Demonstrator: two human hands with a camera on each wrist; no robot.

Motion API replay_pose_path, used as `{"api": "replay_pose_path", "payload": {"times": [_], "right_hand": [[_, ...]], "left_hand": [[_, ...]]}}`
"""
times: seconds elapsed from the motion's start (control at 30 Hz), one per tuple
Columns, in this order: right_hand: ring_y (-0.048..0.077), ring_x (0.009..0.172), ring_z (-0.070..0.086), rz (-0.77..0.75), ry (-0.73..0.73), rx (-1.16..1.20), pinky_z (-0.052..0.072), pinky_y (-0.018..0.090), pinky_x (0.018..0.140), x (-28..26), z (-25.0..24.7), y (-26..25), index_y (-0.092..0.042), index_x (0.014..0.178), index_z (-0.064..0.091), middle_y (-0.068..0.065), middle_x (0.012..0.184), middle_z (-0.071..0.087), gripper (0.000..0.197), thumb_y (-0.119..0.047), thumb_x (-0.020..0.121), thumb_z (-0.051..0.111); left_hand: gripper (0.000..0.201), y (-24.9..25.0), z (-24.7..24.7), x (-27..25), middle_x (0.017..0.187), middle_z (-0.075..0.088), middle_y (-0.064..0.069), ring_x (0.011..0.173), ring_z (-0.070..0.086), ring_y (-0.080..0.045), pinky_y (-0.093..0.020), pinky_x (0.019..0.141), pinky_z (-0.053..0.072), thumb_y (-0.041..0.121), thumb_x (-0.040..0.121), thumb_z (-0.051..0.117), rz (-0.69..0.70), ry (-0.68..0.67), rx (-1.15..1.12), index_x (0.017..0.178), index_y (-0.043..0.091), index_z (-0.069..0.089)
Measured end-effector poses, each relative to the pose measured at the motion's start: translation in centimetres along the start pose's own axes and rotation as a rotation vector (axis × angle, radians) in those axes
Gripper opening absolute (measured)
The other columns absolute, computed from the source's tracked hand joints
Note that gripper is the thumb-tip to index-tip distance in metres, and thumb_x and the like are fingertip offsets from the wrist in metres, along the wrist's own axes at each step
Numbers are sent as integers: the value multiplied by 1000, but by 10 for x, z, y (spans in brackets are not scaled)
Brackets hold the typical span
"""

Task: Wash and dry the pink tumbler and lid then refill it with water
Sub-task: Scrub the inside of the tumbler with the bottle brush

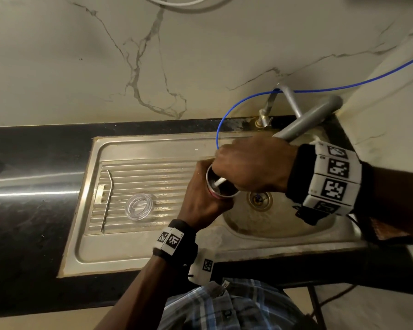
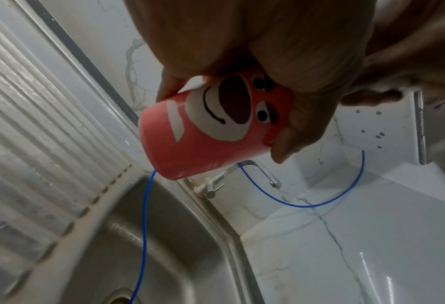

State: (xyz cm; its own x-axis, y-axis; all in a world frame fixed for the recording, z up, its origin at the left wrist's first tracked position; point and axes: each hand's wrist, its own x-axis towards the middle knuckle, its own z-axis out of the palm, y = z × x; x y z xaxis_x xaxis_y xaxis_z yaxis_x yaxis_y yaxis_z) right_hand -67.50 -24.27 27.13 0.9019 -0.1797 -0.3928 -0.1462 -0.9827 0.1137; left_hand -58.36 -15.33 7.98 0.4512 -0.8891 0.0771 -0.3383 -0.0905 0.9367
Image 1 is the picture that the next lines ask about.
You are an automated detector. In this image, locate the person's left hand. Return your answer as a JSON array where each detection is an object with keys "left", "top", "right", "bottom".
[{"left": 176, "top": 159, "right": 235, "bottom": 235}]

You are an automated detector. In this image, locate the person's right hand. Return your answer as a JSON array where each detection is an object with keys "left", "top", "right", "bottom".
[{"left": 211, "top": 135, "right": 301, "bottom": 195}]

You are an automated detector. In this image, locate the pink steel tumbler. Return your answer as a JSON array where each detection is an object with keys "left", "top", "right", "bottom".
[{"left": 205, "top": 164, "right": 240, "bottom": 201}]

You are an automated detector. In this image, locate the clear plastic lid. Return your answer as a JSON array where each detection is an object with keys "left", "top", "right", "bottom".
[{"left": 125, "top": 194, "right": 156, "bottom": 222}]

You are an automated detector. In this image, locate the white bottle brush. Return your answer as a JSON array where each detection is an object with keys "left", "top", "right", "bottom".
[{"left": 212, "top": 95, "right": 344, "bottom": 189}]

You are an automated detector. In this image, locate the bent metal straw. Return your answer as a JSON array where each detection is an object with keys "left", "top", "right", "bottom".
[{"left": 100, "top": 169, "right": 114, "bottom": 233}]

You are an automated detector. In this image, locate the person's right forearm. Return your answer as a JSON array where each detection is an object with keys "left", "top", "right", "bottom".
[{"left": 357, "top": 162, "right": 413, "bottom": 245}]

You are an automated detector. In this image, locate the person's left forearm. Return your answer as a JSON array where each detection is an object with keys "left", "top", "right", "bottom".
[{"left": 94, "top": 253, "right": 180, "bottom": 330}]

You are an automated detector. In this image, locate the black left wrist band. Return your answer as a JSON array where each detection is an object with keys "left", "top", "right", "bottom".
[{"left": 152, "top": 219, "right": 199, "bottom": 269}]

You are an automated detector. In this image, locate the black wrist band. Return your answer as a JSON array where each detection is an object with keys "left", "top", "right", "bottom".
[
  {"left": 285, "top": 140, "right": 375, "bottom": 226},
  {"left": 152, "top": 219, "right": 199, "bottom": 269}
]

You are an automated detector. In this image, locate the black right wrist band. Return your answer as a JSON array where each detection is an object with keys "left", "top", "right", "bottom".
[{"left": 285, "top": 140, "right": 375, "bottom": 226}]

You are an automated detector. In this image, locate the metal faucet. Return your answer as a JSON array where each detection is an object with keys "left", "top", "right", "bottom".
[{"left": 256, "top": 82, "right": 306, "bottom": 132}]

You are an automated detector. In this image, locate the stainless steel sink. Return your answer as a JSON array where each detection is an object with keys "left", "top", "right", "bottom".
[{"left": 56, "top": 128, "right": 369, "bottom": 280}]

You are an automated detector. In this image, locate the thin blue tube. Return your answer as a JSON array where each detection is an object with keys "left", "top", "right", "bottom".
[{"left": 216, "top": 49, "right": 413, "bottom": 200}]

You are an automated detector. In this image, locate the blue plaid clothing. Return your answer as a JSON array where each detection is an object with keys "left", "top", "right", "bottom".
[{"left": 162, "top": 278, "right": 309, "bottom": 330}]

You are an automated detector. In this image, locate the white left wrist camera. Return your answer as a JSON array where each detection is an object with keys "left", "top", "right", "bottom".
[{"left": 187, "top": 247, "right": 217, "bottom": 286}]

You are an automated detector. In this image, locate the thin black right camera cable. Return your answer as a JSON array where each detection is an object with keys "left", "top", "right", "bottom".
[{"left": 312, "top": 284, "right": 359, "bottom": 317}]

